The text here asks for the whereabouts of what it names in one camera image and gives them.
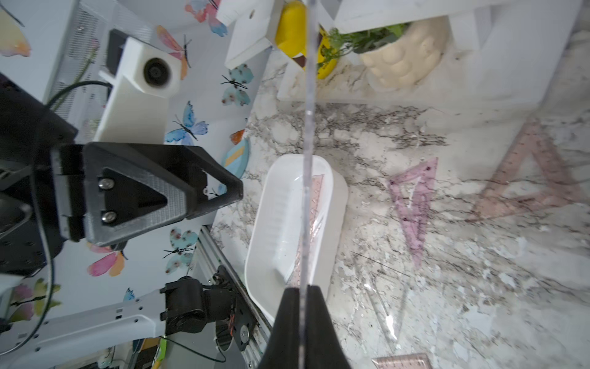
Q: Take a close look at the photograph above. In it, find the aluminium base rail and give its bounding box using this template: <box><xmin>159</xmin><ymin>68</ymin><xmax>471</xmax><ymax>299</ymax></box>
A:
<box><xmin>192</xmin><ymin>226</ymin><xmax>272</xmax><ymax>368</ymax></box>

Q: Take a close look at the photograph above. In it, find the pink small triangle ruler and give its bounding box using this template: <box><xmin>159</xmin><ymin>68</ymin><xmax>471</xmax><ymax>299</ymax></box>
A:
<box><xmin>372</xmin><ymin>354</ymin><xmax>433</xmax><ymax>369</ymax></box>

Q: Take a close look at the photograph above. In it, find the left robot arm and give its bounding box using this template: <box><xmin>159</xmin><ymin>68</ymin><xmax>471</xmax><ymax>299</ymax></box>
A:
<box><xmin>1</xmin><ymin>85</ymin><xmax>245</xmax><ymax>368</ymax></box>

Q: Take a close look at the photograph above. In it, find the pink tall triangle ruler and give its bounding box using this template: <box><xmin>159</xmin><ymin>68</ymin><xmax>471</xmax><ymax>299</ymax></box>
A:
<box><xmin>469</xmin><ymin>120</ymin><xmax>589</xmax><ymax>221</ymax></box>

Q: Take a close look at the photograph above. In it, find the small plant in cream pot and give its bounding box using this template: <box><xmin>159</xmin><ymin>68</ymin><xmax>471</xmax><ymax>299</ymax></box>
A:
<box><xmin>328</xmin><ymin>16</ymin><xmax>451</xmax><ymax>92</ymax></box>

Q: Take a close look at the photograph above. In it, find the yellow bottle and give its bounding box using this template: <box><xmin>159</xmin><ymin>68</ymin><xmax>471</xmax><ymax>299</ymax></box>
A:
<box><xmin>275</xmin><ymin>1</ymin><xmax>339</xmax><ymax>80</ymax></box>

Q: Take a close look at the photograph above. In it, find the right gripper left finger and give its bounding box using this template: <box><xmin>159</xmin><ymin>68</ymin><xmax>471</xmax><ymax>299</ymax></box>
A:
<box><xmin>258</xmin><ymin>288</ymin><xmax>300</xmax><ymax>369</ymax></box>

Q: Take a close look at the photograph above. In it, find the white stepped display stand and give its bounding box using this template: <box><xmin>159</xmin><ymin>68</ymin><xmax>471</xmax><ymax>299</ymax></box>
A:
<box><xmin>215</xmin><ymin>0</ymin><xmax>584</xmax><ymax>130</ymax></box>

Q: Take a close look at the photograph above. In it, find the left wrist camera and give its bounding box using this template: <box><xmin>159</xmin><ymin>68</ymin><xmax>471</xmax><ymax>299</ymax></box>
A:
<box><xmin>93</xmin><ymin>29</ymin><xmax>181</xmax><ymax>145</ymax></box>

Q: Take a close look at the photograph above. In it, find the white storage box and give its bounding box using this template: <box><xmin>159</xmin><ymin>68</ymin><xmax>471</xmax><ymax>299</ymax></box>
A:
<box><xmin>245</xmin><ymin>155</ymin><xmax>348</xmax><ymax>323</ymax></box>

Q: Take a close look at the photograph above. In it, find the clear triangle ruler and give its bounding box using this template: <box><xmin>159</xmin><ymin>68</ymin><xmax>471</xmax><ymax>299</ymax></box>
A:
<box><xmin>353</xmin><ymin>252</ymin><xmax>415</xmax><ymax>356</ymax></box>

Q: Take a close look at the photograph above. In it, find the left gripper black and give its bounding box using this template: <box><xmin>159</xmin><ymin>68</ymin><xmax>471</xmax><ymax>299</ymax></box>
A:
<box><xmin>50</xmin><ymin>141</ymin><xmax>244</xmax><ymax>246</ymax></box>

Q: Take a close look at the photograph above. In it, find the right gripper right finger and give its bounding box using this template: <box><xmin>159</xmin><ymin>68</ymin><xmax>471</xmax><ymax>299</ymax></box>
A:
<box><xmin>307</xmin><ymin>286</ymin><xmax>350</xmax><ymax>369</ymax></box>

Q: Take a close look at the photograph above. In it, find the purple triangle ruler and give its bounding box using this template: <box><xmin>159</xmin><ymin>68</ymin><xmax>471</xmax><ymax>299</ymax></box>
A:
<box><xmin>388</xmin><ymin>158</ymin><xmax>438</xmax><ymax>268</ymax></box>

